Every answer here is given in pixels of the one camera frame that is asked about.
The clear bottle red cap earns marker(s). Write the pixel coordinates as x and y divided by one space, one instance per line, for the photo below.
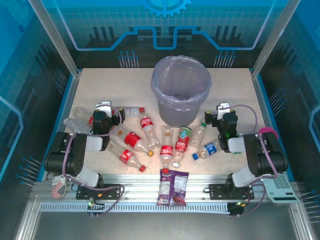
91 120

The clear bottle green cap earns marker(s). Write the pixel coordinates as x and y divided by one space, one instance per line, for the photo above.
198 136

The cola bottle orange cap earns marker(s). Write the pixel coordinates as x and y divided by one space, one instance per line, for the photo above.
132 138

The clear unlabelled plastic bottle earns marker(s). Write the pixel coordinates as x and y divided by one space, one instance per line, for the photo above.
80 112

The blue label cola bottle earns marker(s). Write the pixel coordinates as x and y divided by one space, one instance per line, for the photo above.
211 148

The clear water bottle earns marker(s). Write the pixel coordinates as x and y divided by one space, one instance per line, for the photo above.
75 125

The grey plastic bin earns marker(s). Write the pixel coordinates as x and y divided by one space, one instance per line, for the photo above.
180 117

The green red label bottle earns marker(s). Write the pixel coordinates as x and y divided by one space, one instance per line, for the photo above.
182 140

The purple plastic bin liner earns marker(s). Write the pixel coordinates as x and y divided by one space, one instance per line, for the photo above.
156 82

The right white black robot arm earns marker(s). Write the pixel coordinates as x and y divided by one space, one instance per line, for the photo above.
270 155

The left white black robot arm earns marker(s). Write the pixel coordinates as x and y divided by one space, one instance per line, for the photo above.
65 155

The purple snack packet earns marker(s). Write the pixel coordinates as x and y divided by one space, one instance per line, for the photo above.
172 187

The flag print pouch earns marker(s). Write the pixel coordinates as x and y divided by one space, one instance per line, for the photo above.
58 190

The teal calculator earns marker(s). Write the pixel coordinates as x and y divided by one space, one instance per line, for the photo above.
282 185

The metal front panel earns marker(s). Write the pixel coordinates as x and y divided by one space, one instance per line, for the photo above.
160 227

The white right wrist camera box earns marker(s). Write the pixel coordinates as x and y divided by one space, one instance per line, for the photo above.
222 111

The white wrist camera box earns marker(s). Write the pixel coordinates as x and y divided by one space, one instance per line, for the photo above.
222 111
105 108

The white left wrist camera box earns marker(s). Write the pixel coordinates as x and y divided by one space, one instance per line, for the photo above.
105 108

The left aluminium side rail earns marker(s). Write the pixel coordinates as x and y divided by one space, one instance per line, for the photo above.
71 92

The aluminium side rail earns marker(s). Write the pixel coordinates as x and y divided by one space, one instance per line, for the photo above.
257 85
71 92

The right aluminium side rail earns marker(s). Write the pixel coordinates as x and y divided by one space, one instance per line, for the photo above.
257 85

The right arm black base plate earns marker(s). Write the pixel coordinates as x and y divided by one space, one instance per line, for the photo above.
216 191

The aluminium front rail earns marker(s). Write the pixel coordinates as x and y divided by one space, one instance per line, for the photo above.
140 186

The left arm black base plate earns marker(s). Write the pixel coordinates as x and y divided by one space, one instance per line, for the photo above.
112 191

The left aluminium frame post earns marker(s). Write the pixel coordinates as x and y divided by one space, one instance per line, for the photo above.
55 37

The aluminium frame post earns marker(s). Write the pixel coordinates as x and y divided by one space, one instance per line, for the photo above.
55 37
275 37

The right aluminium frame post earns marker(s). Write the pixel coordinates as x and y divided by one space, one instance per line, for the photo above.
275 37

